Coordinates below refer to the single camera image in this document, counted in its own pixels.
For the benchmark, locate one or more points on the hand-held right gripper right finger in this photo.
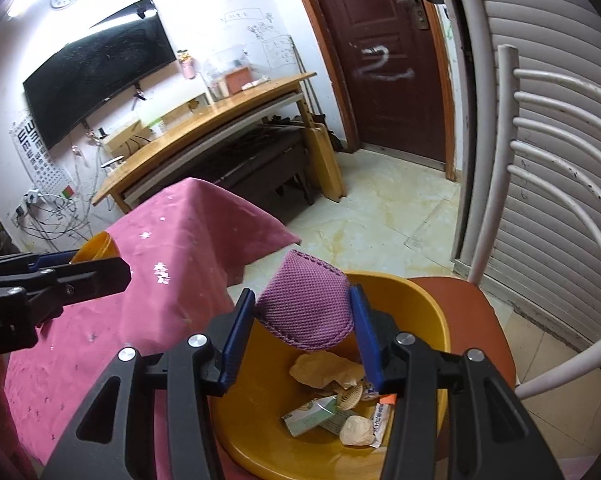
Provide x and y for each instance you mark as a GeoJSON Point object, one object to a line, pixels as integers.
{"type": "Point", "coordinates": [366, 340]}

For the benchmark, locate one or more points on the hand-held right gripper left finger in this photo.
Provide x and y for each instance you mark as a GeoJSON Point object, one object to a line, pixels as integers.
{"type": "Point", "coordinates": [235, 332]}

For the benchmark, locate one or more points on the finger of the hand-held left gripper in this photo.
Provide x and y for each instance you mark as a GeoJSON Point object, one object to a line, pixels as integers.
{"type": "Point", "coordinates": [90, 277]}
{"type": "Point", "coordinates": [50, 259]}

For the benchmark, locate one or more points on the tan paper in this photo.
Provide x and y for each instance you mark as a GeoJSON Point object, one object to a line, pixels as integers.
{"type": "Point", "coordinates": [325, 370]}

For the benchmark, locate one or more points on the beige comb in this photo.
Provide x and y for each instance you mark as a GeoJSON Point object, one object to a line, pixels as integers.
{"type": "Point", "coordinates": [364, 391]}

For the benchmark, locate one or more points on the purple woven pouch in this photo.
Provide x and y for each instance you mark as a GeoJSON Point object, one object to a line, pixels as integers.
{"type": "Point", "coordinates": [305, 305]}

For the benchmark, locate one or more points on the yellow plastic basin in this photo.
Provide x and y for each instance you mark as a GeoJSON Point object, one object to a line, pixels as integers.
{"type": "Point", "coordinates": [430, 310]}

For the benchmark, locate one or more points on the small white blue-print packet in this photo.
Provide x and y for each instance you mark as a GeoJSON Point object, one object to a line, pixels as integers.
{"type": "Point", "coordinates": [383, 425]}

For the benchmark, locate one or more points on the round beige wad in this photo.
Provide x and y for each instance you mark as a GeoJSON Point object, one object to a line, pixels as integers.
{"type": "Point", "coordinates": [358, 431]}

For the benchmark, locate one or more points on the green and white carton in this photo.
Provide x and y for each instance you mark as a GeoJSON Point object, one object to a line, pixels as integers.
{"type": "Point", "coordinates": [308, 416]}

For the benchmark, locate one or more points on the white chair with orange seat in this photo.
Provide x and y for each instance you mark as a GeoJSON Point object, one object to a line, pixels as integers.
{"type": "Point", "coordinates": [460, 320]}

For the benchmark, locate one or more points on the pink star-print tablecloth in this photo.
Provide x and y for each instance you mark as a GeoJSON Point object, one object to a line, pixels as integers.
{"type": "Point", "coordinates": [180, 240]}

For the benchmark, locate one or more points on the eye chart poster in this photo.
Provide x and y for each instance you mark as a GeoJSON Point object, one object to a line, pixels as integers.
{"type": "Point", "coordinates": [40, 160]}

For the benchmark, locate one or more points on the beige cardboard box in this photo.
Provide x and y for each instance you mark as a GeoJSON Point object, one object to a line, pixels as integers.
{"type": "Point", "coordinates": [120, 137]}

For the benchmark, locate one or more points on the dark bench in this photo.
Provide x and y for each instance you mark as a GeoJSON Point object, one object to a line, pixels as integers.
{"type": "Point", "coordinates": [250, 160]}

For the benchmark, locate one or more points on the long wooden desk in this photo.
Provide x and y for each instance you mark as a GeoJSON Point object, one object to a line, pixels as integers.
{"type": "Point", "coordinates": [220, 117]}

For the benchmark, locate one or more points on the pink cup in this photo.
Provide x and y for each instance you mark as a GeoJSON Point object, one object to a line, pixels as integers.
{"type": "Point", "coordinates": [187, 67]}

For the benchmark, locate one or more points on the clear plastic container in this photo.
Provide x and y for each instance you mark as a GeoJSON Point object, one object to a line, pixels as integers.
{"type": "Point", "coordinates": [225, 67]}

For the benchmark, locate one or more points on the white louvred shutter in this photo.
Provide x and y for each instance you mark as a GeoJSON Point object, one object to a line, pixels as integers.
{"type": "Point", "coordinates": [570, 160]}

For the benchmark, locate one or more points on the dark red door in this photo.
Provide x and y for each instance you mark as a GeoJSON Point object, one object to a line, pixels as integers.
{"type": "Point", "coordinates": [380, 50]}

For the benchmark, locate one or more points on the black wall television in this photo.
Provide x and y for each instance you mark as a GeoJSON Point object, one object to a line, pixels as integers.
{"type": "Point", "coordinates": [100, 70]}

